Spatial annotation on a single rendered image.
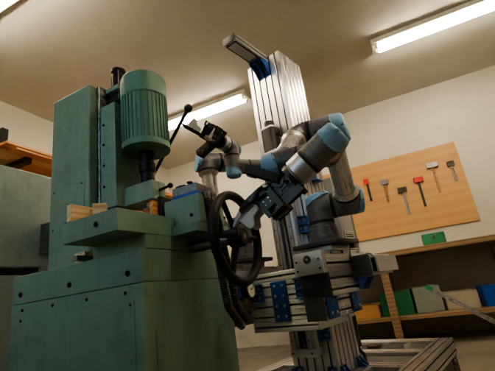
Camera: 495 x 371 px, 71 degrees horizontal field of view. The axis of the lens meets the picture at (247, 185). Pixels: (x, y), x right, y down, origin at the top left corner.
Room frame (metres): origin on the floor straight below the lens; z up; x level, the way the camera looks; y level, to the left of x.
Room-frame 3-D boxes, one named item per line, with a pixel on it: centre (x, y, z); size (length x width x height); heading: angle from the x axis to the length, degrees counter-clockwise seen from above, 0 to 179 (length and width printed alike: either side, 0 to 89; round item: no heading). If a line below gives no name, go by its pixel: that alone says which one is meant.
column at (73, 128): (1.31, 0.62, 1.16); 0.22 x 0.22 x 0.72; 64
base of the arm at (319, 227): (1.60, -0.32, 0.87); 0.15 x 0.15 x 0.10
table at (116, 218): (1.14, 0.26, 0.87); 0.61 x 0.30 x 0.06; 154
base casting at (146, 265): (1.24, 0.47, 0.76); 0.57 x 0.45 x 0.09; 64
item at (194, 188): (1.11, 0.18, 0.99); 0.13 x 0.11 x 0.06; 154
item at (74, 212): (1.19, 0.38, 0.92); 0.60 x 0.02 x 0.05; 154
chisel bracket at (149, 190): (1.19, 0.37, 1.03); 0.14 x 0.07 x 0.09; 64
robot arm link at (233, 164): (1.57, 0.04, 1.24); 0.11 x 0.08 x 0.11; 116
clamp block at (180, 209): (1.10, 0.18, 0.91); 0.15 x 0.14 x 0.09; 154
